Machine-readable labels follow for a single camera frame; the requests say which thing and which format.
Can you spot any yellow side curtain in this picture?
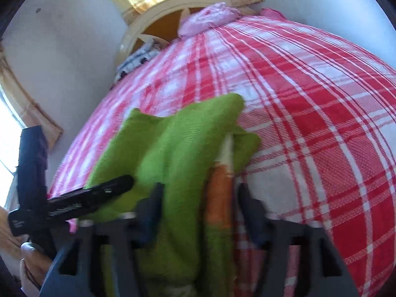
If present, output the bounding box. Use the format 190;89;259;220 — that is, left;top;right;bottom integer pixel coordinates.
1;46;64;151

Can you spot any red white plaid bedsheet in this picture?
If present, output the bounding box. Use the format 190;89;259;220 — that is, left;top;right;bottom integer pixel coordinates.
50;16;395;296

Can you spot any green orange striped knit sweater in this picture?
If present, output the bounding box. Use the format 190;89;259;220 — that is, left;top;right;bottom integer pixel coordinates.
87;93;260;296

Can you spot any pink pillow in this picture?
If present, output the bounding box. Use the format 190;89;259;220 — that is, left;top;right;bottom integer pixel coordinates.
177;2;244;40

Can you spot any pink cloth beside bed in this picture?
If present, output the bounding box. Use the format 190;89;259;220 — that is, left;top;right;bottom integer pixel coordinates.
260;7;287;20

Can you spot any cream wooden headboard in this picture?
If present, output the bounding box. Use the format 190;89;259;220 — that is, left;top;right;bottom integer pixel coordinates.
115;0;236;69

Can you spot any side window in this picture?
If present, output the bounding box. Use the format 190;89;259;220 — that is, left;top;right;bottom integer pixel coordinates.
1;88;25;208

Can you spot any person's left hand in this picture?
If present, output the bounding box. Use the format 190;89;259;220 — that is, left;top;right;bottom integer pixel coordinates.
20;242;52;297

